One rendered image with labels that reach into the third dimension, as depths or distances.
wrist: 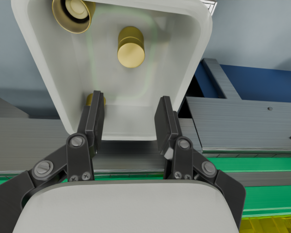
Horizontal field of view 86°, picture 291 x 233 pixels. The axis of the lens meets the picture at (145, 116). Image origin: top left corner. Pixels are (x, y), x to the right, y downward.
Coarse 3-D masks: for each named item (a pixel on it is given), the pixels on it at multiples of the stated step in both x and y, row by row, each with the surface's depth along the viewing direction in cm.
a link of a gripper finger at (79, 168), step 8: (72, 136) 10; (80, 136) 10; (72, 144) 9; (80, 144) 9; (72, 152) 9; (80, 152) 9; (88, 152) 9; (72, 160) 9; (80, 160) 9; (88, 160) 9; (72, 168) 8; (80, 168) 8; (88, 168) 8; (72, 176) 8; (80, 176) 8; (88, 176) 8
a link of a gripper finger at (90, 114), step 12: (96, 96) 12; (84, 108) 12; (96, 108) 11; (84, 120) 11; (96, 120) 10; (84, 132) 10; (96, 132) 10; (96, 144) 11; (48, 156) 9; (60, 156) 9; (36, 168) 8; (48, 168) 9; (60, 168) 9; (60, 180) 10
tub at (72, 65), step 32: (32, 0) 12; (96, 0) 12; (128, 0) 12; (160, 0) 12; (192, 0) 13; (32, 32) 14; (64, 32) 19; (96, 32) 21; (160, 32) 21; (192, 32) 16; (64, 64) 20; (96, 64) 24; (160, 64) 25; (192, 64) 17; (64, 96) 21; (128, 96) 30; (160, 96) 28; (128, 128) 29
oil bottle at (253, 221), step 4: (244, 220) 31; (248, 220) 31; (252, 220) 31; (256, 220) 31; (244, 224) 30; (248, 224) 30; (252, 224) 31; (256, 224) 31; (240, 228) 30; (244, 228) 30; (248, 228) 30; (252, 228) 30; (256, 228) 30; (260, 228) 30; (240, 232) 30; (244, 232) 30; (248, 232) 30; (252, 232) 30; (256, 232) 30; (260, 232) 30
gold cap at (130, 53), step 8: (120, 32) 20; (128, 32) 19; (136, 32) 20; (120, 40) 19; (128, 40) 18; (136, 40) 18; (120, 48) 18; (128, 48) 18; (136, 48) 18; (120, 56) 19; (128, 56) 19; (136, 56) 19; (144, 56) 19; (128, 64) 20; (136, 64) 20
